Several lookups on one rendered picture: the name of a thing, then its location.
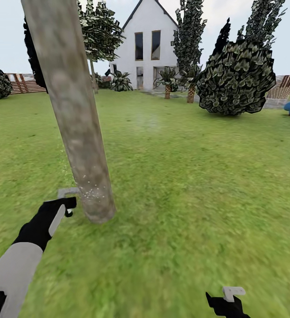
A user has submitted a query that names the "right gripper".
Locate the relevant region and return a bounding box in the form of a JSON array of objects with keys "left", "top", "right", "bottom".
[{"left": 206, "top": 292, "right": 242, "bottom": 318}]

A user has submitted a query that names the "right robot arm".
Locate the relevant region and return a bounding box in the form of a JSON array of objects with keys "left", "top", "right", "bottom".
[{"left": 206, "top": 286, "right": 250, "bottom": 318}]

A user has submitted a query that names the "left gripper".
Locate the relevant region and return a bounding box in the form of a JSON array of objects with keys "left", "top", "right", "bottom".
[{"left": 61, "top": 197, "right": 77, "bottom": 210}]

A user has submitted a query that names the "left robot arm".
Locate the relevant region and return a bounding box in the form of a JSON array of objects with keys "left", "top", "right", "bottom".
[{"left": 0, "top": 187, "right": 80, "bottom": 318}]

